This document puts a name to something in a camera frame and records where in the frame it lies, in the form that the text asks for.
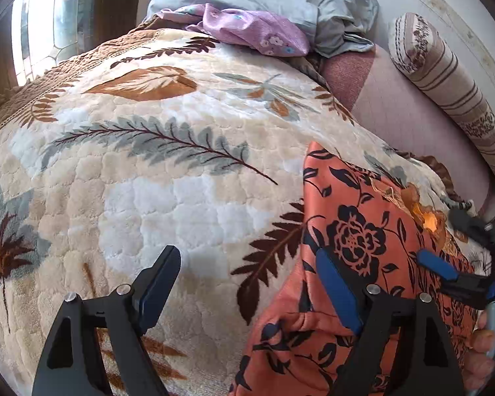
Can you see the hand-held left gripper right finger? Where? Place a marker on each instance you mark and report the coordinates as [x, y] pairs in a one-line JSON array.
[[339, 293]]

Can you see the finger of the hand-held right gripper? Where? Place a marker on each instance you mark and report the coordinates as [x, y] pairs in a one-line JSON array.
[[437, 265], [468, 220]]

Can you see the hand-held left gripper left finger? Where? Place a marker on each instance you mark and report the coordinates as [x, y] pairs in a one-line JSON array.
[[160, 291]]

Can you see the orange black floral garment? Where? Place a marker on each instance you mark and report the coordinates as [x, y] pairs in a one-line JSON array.
[[354, 222]]

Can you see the person's right hand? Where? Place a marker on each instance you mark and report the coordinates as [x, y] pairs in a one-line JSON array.
[[480, 369]]

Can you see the cream leaf print blanket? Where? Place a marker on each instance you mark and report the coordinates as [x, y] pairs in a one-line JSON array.
[[148, 165]]

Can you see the pink bed sheet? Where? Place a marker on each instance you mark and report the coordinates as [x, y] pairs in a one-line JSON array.
[[400, 107]]

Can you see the striped bolster pillow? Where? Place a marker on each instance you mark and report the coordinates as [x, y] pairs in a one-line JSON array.
[[449, 74]]

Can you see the cream floral headboard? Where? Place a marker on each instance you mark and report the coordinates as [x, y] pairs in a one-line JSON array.
[[453, 4]]

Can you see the purple floral cloth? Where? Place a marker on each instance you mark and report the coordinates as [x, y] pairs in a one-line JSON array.
[[255, 29]]

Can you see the window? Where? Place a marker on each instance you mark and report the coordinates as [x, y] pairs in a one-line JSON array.
[[45, 24]]

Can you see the brown wooden window frame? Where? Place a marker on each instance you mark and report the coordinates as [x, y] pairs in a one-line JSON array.
[[117, 4]]

